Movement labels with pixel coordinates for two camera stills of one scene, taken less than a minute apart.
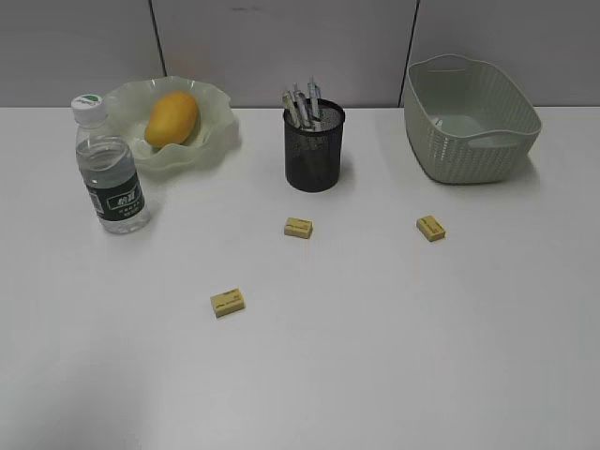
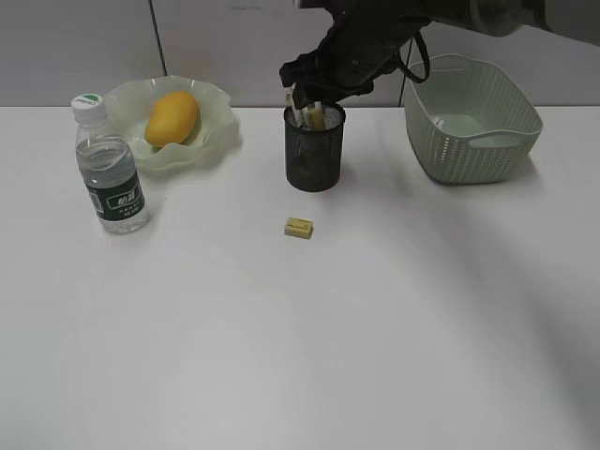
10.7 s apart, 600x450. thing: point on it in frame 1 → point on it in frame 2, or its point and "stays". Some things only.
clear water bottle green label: (107, 166) stays
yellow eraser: (298, 227) stays
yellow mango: (172, 119) stays
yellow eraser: (430, 228) → (315, 118)
